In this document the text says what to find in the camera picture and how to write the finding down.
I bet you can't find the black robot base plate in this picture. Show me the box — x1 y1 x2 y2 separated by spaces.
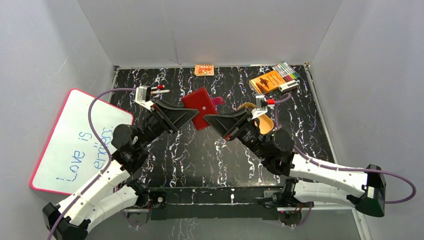
115 185 314 228

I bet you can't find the small orange notepad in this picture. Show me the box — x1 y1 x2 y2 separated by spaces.
194 64 214 77

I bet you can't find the red leather card holder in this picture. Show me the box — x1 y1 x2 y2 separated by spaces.
181 87 225 131

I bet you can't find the yellow oval tray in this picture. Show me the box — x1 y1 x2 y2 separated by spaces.
237 102 274 135

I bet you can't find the white whiteboard eraser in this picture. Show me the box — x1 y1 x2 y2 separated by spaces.
278 80 299 93

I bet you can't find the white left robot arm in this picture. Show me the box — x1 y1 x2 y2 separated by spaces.
42 100 199 240

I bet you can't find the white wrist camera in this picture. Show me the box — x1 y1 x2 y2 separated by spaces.
251 93 276 119
134 85 157 112

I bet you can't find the orange book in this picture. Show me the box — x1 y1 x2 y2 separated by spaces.
248 70 286 94

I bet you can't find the orange white marker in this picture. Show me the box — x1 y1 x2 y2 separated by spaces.
150 89 171 95

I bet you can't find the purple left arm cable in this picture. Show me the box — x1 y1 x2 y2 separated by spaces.
46 87 138 240

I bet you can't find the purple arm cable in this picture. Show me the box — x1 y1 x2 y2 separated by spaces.
46 87 138 240
273 92 417 228

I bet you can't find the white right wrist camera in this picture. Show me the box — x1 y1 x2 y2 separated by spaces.
251 93 276 119

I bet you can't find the pack of coloured markers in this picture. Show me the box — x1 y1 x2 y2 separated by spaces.
272 61 300 83

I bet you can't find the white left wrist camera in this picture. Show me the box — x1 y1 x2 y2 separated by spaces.
134 85 157 112

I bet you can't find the pink framed whiteboard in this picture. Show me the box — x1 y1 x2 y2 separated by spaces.
30 88 134 195

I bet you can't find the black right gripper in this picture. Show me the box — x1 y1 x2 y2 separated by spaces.
203 106 269 160

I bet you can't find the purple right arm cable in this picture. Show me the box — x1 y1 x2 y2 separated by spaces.
273 92 417 228

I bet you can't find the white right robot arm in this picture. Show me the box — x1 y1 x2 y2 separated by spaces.
203 108 386 217

